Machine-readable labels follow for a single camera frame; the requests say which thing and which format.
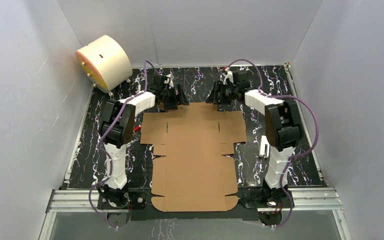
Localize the brown cardboard box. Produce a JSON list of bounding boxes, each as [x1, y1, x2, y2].
[[140, 102, 247, 198]]

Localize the white plastic block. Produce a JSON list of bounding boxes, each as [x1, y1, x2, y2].
[[258, 135, 270, 159]]

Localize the cream cylindrical drum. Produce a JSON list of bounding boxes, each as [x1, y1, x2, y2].
[[75, 35, 133, 94]]

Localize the aluminium front frame rail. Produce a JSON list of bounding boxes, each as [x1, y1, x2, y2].
[[46, 187, 343, 213]]

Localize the aluminium table edge rail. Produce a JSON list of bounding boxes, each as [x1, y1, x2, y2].
[[283, 61, 324, 183]]

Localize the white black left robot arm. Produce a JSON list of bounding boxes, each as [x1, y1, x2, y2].
[[98, 73, 190, 208]]

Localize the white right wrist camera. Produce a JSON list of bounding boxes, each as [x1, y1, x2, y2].
[[222, 66, 234, 86]]

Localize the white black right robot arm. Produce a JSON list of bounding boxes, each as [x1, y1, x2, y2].
[[205, 67, 304, 207]]

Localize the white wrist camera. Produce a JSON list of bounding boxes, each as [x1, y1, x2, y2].
[[222, 66, 234, 86], [164, 73, 174, 89]]

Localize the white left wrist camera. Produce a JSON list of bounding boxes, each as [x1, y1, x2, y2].
[[164, 73, 174, 89]]

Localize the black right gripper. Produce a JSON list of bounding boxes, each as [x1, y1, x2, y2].
[[205, 80, 239, 105]]

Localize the red and white marker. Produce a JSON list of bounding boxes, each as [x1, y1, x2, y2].
[[133, 125, 142, 132]]

